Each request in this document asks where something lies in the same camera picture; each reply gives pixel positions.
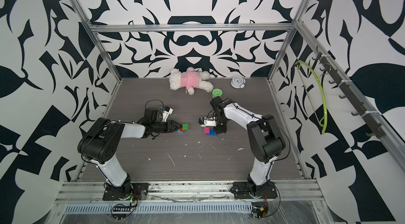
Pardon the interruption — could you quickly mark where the green lego brick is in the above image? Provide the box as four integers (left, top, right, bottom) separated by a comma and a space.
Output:
182, 124, 189, 131

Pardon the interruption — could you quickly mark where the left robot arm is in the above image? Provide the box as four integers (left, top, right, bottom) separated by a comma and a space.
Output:
78, 106, 183, 188

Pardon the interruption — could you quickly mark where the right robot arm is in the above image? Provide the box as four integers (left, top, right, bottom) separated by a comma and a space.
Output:
206, 97, 286, 187

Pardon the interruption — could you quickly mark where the white small alarm clock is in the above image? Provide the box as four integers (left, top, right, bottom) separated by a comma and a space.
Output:
231, 76, 246, 89

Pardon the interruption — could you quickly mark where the white plush toy pink shirt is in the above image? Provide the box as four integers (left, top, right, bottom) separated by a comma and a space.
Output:
169, 67, 214, 95

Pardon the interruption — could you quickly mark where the black hook rack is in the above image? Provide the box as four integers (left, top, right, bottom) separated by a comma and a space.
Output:
313, 46, 387, 139

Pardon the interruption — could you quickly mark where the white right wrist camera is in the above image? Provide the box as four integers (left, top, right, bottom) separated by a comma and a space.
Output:
198, 117, 217, 128

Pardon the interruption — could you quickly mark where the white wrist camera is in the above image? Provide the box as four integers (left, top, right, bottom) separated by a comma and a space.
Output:
198, 117, 217, 128
162, 106, 173, 123

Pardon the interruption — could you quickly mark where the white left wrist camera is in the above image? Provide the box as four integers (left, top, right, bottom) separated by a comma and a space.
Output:
162, 106, 173, 123

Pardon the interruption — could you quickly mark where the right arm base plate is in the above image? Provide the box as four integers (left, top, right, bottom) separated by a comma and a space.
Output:
230, 181, 278, 199

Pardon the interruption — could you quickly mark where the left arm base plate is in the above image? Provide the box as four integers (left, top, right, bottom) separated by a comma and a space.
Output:
102, 182, 150, 201

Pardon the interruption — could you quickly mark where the aluminium cage frame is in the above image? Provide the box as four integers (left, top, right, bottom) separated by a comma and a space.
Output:
44, 0, 405, 224

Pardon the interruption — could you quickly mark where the green hoop on wall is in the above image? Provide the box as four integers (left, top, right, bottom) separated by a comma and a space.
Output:
295, 60, 328, 135

